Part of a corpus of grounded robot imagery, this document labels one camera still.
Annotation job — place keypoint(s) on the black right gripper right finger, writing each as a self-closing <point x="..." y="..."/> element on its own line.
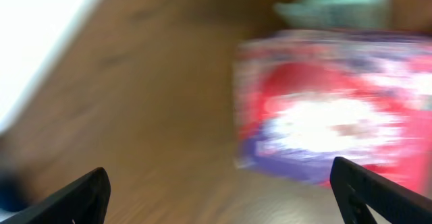
<point x="358" y="190"/>

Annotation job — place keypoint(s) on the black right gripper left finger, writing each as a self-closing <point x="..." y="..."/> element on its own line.
<point x="84" y="201"/>

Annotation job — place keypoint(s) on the red blue noodle packet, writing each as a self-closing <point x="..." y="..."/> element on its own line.
<point x="305" y="97"/>

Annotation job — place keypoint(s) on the teal white snack packet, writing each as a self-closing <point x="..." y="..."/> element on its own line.
<point x="329" y="14"/>

